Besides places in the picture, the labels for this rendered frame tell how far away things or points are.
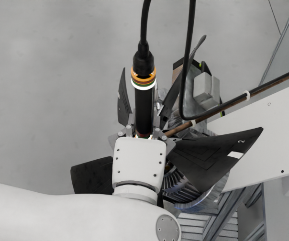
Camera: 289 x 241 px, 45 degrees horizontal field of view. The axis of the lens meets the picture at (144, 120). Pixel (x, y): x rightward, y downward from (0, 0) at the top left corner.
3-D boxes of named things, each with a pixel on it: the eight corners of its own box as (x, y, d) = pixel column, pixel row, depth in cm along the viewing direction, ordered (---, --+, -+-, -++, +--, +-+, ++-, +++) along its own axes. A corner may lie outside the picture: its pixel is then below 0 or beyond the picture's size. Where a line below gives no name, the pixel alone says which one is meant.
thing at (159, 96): (155, 97, 129) (162, 90, 127) (157, 108, 125) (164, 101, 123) (150, 94, 128) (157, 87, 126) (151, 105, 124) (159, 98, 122)
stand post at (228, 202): (208, 234, 206) (265, 137, 108) (208, 250, 201) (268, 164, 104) (200, 233, 206) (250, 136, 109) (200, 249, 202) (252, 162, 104)
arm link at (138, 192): (110, 210, 68) (112, 195, 69) (155, 215, 67) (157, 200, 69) (105, 195, 61) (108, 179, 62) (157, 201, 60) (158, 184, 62)
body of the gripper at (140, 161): (109, 199, 69) (117, 147, 74) (161, 204, 68) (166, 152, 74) (105, 184, 62) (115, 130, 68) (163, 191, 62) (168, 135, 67)
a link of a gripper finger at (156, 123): (150, 144, 72) (153, 117, 76) (166, 146, 72) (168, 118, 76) (150, 136, 70) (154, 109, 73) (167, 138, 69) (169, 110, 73)
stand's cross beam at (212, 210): (216, 207, 159) (218, 204, 156) (216, 216, 157) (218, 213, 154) (175, 203, 160) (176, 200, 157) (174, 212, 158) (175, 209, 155)
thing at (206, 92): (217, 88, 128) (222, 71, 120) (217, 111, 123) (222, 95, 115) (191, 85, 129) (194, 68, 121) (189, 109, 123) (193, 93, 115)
